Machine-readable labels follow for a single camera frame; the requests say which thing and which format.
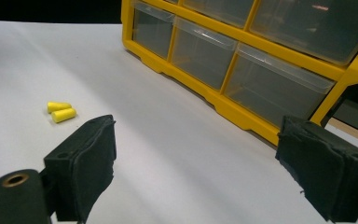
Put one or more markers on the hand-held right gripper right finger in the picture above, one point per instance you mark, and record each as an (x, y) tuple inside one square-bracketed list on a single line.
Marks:
[(326, 168)]

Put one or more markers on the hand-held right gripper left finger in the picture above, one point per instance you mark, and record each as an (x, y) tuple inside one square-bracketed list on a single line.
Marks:
[(87, 161)]

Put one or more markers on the yellow foam earplug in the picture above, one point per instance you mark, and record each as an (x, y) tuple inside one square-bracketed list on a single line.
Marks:
[(58, 106), (63, 115)]

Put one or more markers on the yellow drawer organizer cabinet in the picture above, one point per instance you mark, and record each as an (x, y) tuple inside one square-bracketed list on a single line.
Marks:
[(292, 49)]

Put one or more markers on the clear plastic drawer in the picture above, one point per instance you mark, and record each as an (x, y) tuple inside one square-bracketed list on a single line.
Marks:
[(152, 29), (317, 28), (220, 11), (273, 90), (202, 51)]

